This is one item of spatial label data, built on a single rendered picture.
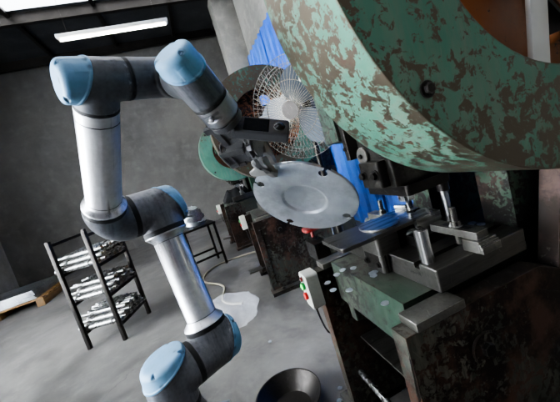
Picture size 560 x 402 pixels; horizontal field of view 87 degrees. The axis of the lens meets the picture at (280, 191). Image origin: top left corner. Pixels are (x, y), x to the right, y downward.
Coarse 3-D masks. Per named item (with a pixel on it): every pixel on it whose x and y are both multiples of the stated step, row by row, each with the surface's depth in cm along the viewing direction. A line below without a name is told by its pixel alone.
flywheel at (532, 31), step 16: (464, 0) 49; (480, 0) 49; (496, 0) 50; (512, 0) 52; (528, 0) 46; (544, 0) 47; (480, 16) 50; (496, 16) 51; (512, 16) 52; (528, 16) 46; (544, 16) 47; (496, 32) 51; (512, 32) 52; (528, 32) 47; (544, 32) 47; (512, 48) 52; (528, 48) 47; (544, 48) 47
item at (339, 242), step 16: (368, 224) 93; (384, 224) 88; (400, 224) 86; (336, 240) 89; (352, 240) 85; (368, 240) 83; (384, 240) 86; (368, 256) 93; (384, 256) 87; (384, 272) 87
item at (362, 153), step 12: (360, 144) 95; (360, 156) 93; (372, 156) 90; (360, 168) 94; (372, 168) 87; (384, 168) 86; (396, 168) 84; (408, 168) 85; (372, 180) 89; (384, 180) 86; (396, 180) 84; (408, 180) 85
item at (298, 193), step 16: (288, 176) 74; (304, 176) 72; (320, 176) 71; (336, 176) 70; (256, 192) 82; (272, 192) 81; (288, 192) 80; (304, 192) 78; (320, 192) 77; (336, 192) 75; (352, 192) 73; (272, 208) 87; (288, 208) 85; (304, 208) 84; (320, 208) 83; (336, 208) 80; (352, 208) 78; (304, 224) 90; (320, 224) 88; (336, 224) 86
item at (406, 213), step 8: (408, 208) 99; (416, 208) 97; (424, 208) 94; (400, 216) 93; (408, 216) 91; (416, 216) 89; (424, 216) 87; (432, 216) 88; (440, 216) 89; (416, 224) 87; (424, 224) 87
